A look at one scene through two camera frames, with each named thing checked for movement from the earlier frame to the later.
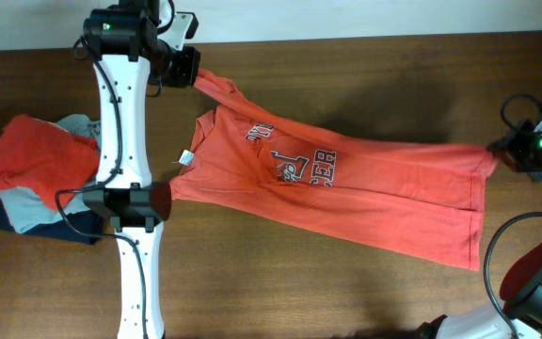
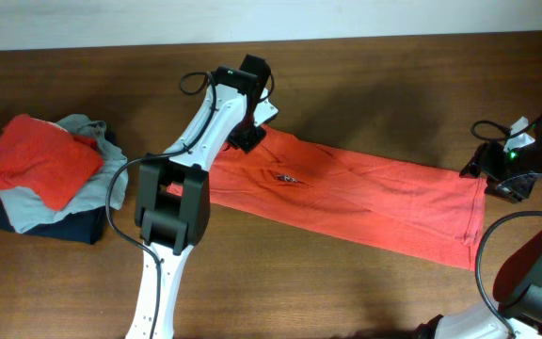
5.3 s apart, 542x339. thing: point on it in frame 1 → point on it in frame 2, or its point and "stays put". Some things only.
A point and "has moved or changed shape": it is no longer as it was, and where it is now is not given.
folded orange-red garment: (37, 155) stays put
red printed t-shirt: (418, 201) has moved or changed shape
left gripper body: (175, 68) → (246, 134)
